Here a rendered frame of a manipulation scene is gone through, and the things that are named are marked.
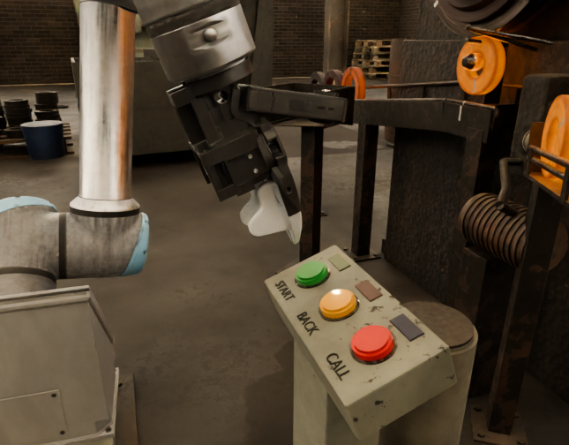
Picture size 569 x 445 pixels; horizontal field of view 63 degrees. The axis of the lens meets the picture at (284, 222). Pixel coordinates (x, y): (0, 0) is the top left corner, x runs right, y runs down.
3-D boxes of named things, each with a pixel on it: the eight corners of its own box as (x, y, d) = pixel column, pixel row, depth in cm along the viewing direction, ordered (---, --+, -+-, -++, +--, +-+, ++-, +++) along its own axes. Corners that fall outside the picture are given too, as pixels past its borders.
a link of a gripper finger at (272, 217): (259, 260, 54) (230, 191, 50) (304, 237, 55) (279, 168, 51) (267, 271, 52) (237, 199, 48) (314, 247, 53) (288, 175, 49)
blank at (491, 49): (466, 39, 132) (456, 39, 131) (508, 30, 118) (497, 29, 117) (464, 95, 136) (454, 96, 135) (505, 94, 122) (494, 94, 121)
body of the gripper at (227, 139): (208, 188, 53) (162, 86, 48) (275, 157, 55) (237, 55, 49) (223, 209, 47) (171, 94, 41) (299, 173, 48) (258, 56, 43)
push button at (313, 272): (321, 267, 60) (318, 255, 59) (334, 281, 57) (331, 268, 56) (294, 281, 60) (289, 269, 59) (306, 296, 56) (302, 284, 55)
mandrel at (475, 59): (507, 68, 133) (511, 51, 131) (519, 70, 129) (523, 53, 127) (457, 69, 127) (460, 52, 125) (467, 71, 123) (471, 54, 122)
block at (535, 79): (537, 169, 120) (557, 72, 111) (564, 177, 113) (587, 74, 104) (504, 173, 117) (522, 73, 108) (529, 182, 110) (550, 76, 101)
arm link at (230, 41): (228, 7, 48) (253, -1, 40) (244, 54, 50) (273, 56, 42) (146, 39, 47) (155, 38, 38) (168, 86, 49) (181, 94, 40)
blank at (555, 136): (557, 192, 91) (538, 191, 92) (558, 121, 95) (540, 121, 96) (588, 159, 77) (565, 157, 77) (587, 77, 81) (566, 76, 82)
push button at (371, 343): (381, 330, 47) (378, 317, 46) (404, 353, 44) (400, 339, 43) (348, 349, 46) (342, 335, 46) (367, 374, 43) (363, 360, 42)
